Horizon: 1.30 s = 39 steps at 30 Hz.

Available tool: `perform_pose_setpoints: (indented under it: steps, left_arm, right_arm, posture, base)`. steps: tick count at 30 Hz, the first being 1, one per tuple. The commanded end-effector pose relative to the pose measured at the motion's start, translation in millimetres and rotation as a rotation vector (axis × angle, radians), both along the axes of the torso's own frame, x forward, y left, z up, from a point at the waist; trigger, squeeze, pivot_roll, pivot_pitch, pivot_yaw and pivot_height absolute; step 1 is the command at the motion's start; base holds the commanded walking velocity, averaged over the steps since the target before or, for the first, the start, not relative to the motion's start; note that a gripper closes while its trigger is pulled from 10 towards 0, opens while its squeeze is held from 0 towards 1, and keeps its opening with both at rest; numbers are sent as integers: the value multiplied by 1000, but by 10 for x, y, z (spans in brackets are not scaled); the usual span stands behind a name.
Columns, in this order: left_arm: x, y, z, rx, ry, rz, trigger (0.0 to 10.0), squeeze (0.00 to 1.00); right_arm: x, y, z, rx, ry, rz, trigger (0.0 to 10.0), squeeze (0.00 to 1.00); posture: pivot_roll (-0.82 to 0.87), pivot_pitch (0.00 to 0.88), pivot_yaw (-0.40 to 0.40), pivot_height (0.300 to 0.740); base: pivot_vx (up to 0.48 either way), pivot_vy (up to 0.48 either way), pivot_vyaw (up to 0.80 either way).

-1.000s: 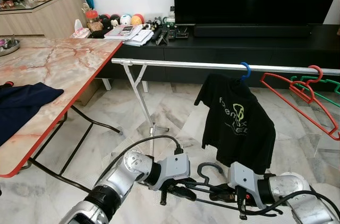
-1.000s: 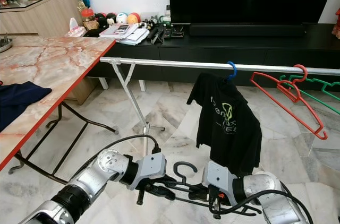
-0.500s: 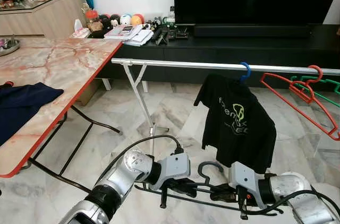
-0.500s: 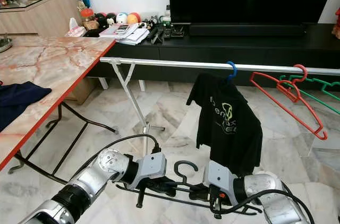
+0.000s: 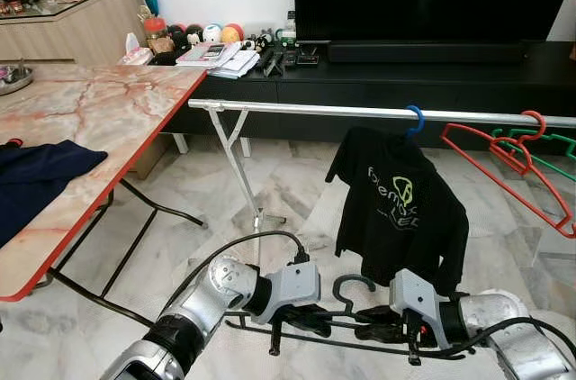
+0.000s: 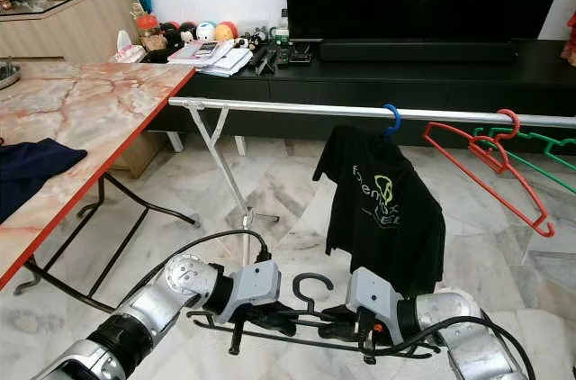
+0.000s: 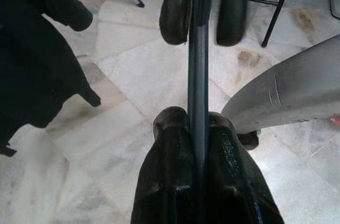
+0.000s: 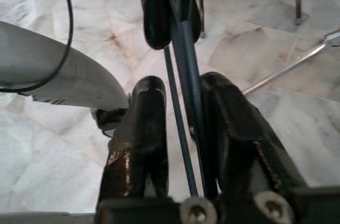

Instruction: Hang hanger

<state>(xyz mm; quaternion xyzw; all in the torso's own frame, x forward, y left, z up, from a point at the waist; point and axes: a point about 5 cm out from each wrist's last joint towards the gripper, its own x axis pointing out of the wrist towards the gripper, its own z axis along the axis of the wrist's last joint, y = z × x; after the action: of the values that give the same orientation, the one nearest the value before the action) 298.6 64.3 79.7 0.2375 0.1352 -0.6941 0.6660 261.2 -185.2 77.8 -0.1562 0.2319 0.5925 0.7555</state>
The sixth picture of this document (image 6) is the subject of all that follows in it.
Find black t-shirt with green logo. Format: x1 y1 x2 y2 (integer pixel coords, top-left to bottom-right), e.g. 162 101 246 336
313 123 446 295

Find jar with red lid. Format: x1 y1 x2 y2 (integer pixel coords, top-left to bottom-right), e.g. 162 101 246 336
137 13 163 52

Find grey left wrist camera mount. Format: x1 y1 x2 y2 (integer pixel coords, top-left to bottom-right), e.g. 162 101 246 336
216 258 282 322

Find marble pattern folding table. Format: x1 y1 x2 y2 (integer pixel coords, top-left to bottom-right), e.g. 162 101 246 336
0 60 199 313

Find red laughing Buddha statue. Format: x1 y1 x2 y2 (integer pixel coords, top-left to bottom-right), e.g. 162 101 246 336
561 11 576 66

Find silver metal clothes rack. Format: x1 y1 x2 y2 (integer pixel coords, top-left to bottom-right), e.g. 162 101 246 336
167 96 576 266

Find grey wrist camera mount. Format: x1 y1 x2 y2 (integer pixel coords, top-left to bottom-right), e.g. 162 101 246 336
216 258 282 322
346 267 406 349

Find light wooden cabinet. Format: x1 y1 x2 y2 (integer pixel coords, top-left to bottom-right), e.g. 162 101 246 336
0 0 145 61

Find black TV console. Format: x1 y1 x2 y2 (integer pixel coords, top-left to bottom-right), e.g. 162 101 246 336
148 38 576 142

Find white paper stack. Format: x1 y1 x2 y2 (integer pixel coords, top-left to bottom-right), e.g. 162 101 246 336
166 38 253 77

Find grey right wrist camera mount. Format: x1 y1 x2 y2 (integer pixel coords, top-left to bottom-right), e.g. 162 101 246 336
346 267 406 349

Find white tissue pack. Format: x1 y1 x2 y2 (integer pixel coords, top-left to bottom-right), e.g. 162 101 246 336
112 31 145 63

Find navy blue garment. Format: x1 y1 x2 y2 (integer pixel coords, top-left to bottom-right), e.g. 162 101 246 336
0 137 89 223

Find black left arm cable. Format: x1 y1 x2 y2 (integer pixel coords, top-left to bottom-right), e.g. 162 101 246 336
117 229 273 309

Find red plastic hanger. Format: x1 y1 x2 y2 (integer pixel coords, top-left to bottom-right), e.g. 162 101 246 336
423 108 556 239

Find blue plastic hanger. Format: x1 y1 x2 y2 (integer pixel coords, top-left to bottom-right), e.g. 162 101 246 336
382 104 402 136

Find clear plastic bottle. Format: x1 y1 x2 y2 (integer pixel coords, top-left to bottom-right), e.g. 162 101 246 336
273 9 290 46

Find green plastic hanger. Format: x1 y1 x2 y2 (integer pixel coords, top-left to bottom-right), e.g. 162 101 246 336
472 126 576 185

